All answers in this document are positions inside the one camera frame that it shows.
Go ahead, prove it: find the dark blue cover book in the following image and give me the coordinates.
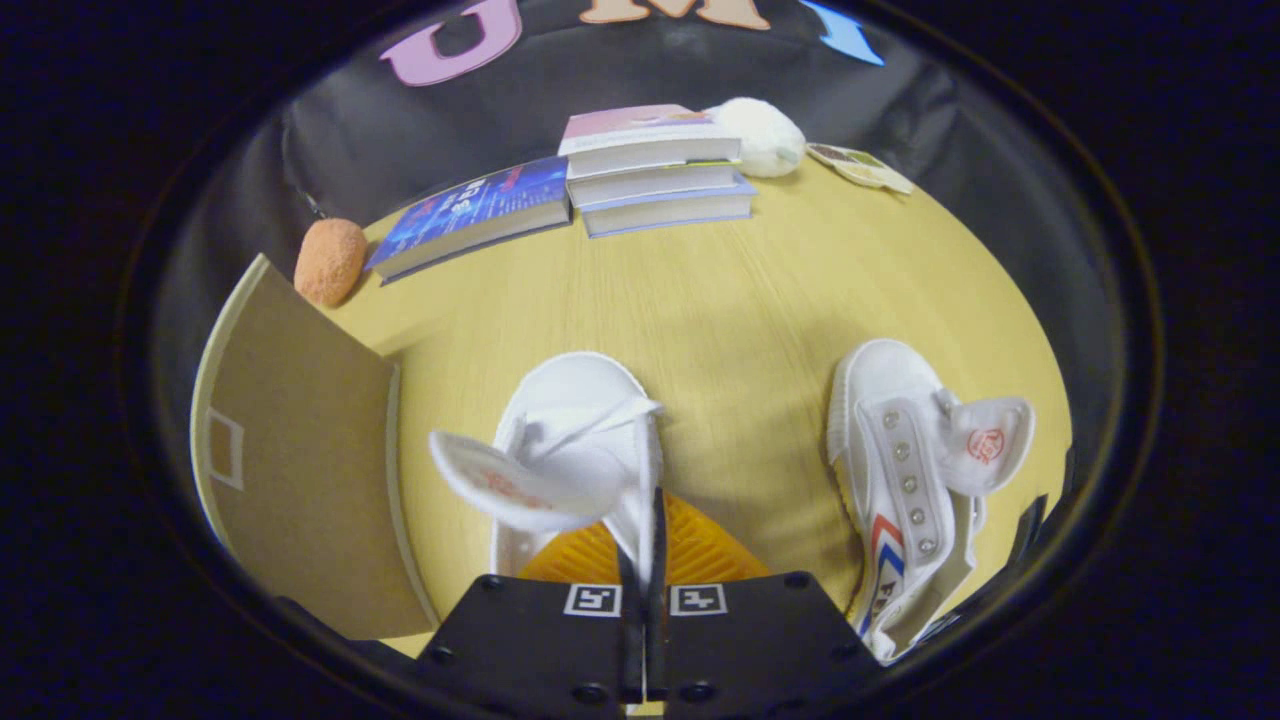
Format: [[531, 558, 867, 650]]
[[363, 155, 573, 286]]

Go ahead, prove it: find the pink cover book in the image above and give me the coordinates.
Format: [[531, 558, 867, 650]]
[[556, 103, 743, 181]]

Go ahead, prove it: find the white fluffy ball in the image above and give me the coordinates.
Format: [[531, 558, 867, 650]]
[[705, 96, 807, 179]]

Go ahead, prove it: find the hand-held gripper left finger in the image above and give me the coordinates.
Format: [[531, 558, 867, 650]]
[[415, 520, 646, 720]]

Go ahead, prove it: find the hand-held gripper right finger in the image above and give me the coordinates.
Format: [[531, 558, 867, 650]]
[[648, 487, 886, 720]]

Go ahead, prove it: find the brown cardboard storage box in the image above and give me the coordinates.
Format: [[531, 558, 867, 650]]
[[188, 253, 441, 641]]

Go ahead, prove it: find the orange sponge ball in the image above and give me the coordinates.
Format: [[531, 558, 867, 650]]
[[293, 217, 369, 309]]

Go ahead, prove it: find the white cover book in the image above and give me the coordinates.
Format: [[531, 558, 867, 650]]
[[565, 160, 746, 209]]

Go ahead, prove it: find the black frame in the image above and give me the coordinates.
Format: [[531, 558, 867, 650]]
[[1000, 490, 1051, 591]]

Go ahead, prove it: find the white canvas shoe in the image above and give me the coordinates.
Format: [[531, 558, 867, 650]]
[[428, 350, 666, 586], [826, 338, 1037, 666]]

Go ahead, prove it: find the pale blue cover book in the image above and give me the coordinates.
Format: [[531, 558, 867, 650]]
[[580, 172, 759, 239]]

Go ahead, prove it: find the divided tray with grains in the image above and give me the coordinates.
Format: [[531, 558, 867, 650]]
[[805, 142, 915, 196]]

